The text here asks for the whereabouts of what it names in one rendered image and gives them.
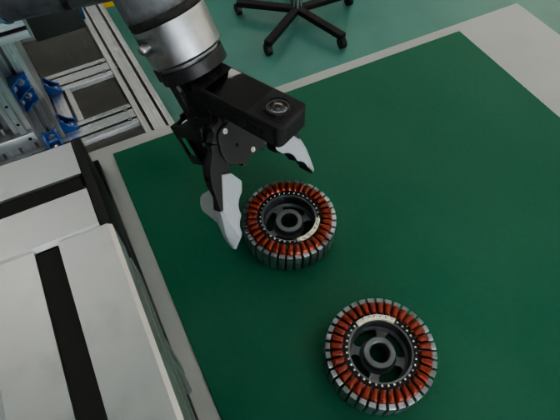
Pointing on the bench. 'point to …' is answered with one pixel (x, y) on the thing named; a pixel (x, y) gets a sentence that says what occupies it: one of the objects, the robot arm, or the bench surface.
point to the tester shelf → (76, 302)
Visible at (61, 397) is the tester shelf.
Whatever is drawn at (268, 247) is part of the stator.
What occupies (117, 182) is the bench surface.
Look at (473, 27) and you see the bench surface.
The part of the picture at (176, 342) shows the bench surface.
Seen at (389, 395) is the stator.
